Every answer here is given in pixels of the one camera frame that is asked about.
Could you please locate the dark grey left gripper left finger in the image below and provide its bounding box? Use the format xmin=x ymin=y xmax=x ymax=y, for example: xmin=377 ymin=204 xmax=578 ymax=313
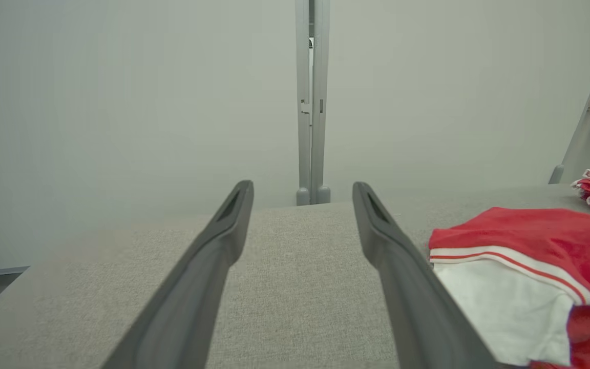
xmin=101 ymin=180 xmax=255 ymax=369

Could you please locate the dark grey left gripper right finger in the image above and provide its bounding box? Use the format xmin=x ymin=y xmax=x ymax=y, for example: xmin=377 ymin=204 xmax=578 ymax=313
xmin=352 ymin=181 xmax=501 ymax=369

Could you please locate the red white basketball jersey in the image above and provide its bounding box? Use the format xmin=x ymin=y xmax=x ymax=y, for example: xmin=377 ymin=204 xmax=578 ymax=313
xmin=428 ymin=206 xmax=590 ymax=369

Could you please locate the grey partition post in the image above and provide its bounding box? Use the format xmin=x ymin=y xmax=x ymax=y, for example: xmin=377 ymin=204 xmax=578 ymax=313
xmin=548 ymin=9 xmax=590 ymax=186
xmin=295 ymin=0 xmax=332 ymax=207

